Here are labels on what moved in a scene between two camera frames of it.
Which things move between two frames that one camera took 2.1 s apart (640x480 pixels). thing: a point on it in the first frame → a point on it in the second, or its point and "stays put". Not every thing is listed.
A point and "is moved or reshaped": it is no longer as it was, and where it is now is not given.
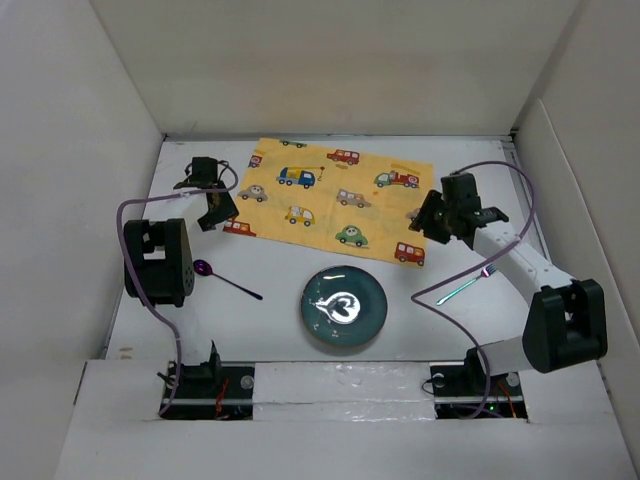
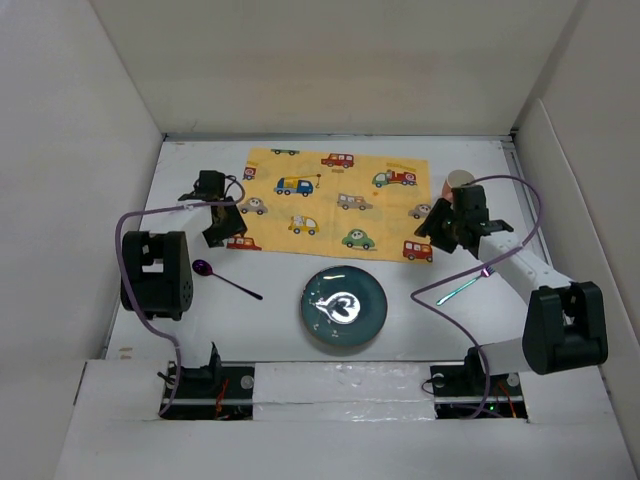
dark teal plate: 344,305 stays put
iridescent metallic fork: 486,272 stays put
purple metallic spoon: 203,267 stays put
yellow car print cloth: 333,195 is moved or reshaped
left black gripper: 227,212 → 235,227
